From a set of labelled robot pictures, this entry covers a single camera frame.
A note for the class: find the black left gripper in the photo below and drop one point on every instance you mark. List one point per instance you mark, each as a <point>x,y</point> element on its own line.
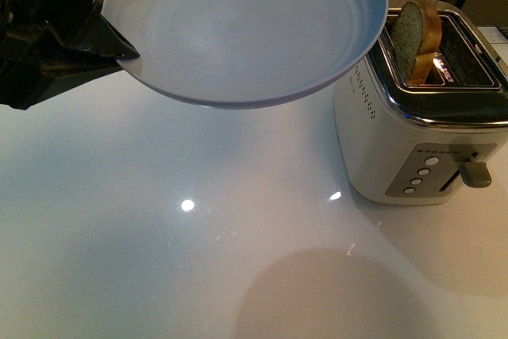
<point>51,46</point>

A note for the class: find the grey round plate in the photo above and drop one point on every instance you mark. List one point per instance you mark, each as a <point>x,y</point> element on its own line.
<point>244,54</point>

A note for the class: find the brown bread slice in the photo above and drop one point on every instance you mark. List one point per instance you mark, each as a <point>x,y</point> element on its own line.
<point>416,36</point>

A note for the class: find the white toaster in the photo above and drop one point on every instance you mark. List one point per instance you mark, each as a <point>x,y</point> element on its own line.
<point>414,145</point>

